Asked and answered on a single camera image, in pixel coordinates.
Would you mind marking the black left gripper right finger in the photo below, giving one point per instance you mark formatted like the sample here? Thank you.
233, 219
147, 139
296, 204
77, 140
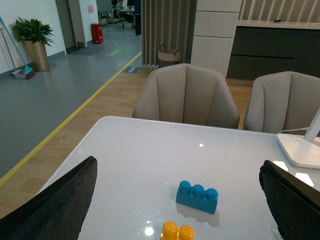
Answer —
294, 205

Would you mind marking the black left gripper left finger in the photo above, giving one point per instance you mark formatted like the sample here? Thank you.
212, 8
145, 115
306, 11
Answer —
58, 211

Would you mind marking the yellow two-stud block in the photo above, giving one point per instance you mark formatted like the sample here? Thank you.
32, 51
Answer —
170, 231

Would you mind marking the blue three-stud block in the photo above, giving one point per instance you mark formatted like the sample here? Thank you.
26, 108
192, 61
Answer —
197, 197

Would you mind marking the white desk lamp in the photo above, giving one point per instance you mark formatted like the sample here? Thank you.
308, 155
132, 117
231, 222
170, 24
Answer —
303, 151

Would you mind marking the beige right chair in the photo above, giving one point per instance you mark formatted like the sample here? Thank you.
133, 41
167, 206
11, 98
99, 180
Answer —
282, 101

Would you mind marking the beige chair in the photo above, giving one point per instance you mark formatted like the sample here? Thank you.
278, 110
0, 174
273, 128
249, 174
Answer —
184, 93
282, 101

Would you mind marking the grey dustpan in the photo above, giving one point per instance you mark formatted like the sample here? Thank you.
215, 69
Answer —
19, 74

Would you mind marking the beige left chair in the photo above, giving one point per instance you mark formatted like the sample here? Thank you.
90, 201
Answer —
184, 93

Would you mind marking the dark grey counter cabinet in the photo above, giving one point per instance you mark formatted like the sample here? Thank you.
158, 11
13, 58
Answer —
259, 51

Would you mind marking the gold plant pot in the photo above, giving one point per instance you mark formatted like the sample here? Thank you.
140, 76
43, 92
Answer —
38, 54

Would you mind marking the green potted plant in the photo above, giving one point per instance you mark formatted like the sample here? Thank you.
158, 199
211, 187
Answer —
32, 30

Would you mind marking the red bin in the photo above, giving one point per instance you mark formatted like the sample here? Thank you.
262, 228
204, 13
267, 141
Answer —
96, 33

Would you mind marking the white drawer cabinet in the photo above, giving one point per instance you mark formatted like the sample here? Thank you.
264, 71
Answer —
214, 32

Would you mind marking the grey pleated curtain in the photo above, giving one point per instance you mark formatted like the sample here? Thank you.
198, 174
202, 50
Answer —
168, 22

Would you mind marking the standing person in dark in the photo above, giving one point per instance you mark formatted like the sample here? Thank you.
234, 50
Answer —
137, 15

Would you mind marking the woven basket with handles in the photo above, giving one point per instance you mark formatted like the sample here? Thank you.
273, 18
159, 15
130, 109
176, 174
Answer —
168, 56

